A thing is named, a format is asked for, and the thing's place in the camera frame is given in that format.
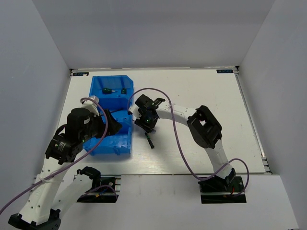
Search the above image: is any green stubby screwdriver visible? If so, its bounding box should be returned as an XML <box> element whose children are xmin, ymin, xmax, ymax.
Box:
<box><xmin>102</xmin><ymin>88</ymin><xmax>117</xmax><ymax>94</ymax></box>

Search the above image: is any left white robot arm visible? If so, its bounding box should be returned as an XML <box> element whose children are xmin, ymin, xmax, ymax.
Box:
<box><xmin>8</xmin><ymin>107</ymin><xmax>122</xmax><ymax>230</ymax></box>

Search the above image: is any stubby screwdriver orange cap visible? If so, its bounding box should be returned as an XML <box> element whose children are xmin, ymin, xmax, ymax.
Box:
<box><xmin>121</xmin><ymin>88</ymin><xmax>127</xmax><ymax>94</ymax></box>

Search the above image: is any right corner label sticker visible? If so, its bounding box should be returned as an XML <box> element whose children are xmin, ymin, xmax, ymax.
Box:
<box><xmin>216</xmin><ymin>69</ymin><xmax>234</xmax><ymax>74</ymax></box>

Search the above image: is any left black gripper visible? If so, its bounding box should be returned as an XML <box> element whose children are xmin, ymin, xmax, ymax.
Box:
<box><xmin>80</xmin><ymin>108</ymin><xmax>122</xmax><ymax>142</ymax></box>

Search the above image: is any left corner label sticker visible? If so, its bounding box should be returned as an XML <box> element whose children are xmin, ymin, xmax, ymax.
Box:
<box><xmin>72</xmin><ymin>72</ymin><xmax>89</xmax><ymax>76</ymax></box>

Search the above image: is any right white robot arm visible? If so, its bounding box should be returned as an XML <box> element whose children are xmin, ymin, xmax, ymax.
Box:
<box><xmin>128</xmin><ymin>94</ymin><xmax>236</xmax><ymax>191</ymax></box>

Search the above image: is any small brown hex key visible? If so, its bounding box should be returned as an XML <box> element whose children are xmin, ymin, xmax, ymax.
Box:
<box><xmin>110</xmin><ymin>109</ymin><xmax>127</xmax><ymax>114</ymax></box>

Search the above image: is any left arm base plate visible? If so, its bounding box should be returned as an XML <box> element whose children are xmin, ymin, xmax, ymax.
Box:
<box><xmin>77</xmin><ymin>175</ymin><xmax>121</xmax><ymax>203</ymax></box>

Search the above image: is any corner label sticker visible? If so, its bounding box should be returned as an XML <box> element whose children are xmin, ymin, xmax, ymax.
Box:
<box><xmin>216</xmin><ymin>69</ymin><xmax>234</xmax><ymax>74</ymax></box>
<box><xmin>72</xmin><ymin>72</ymin><xmax>89</xmax><ymax>76</ymax></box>

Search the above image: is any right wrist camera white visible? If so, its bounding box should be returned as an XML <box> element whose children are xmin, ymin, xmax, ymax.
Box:
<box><xmin>128</xmin><ymin>104</ymin><xmax>141</xmax><ymax>119</ymax></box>

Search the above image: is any blue plastic bin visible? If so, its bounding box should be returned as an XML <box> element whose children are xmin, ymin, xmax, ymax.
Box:
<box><xmin>83</xmin><ymin>75</ymin><xmax>135</xmax><ymax>156</ymax></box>

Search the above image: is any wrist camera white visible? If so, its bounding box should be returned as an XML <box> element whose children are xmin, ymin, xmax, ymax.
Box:
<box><xmin>128</xmin><ymin>104</ymin><xmax>141</xmax><ymax>119</ymax></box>
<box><xmin>80</xmin><ymin>96</ymin><xmax>99</xmax><ymax>115</ymax></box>

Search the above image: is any black green precision screwdriver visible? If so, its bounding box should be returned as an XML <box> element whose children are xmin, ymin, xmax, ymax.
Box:
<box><xmin>144</xmin><ymin>132</ymin><xmax>155</xmax><ymax>149</ymax></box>

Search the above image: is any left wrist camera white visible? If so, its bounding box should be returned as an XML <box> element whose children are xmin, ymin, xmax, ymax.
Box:
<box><xmin>80</xmin><ymin>96</ymin><xmax>99</xmax><ymax>115</ymax></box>

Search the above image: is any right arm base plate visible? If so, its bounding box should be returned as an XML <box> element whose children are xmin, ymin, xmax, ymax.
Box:
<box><xmin>198</xmin><ymin>176</ymin><xmax>247</xmax><ymax>204</ymax></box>

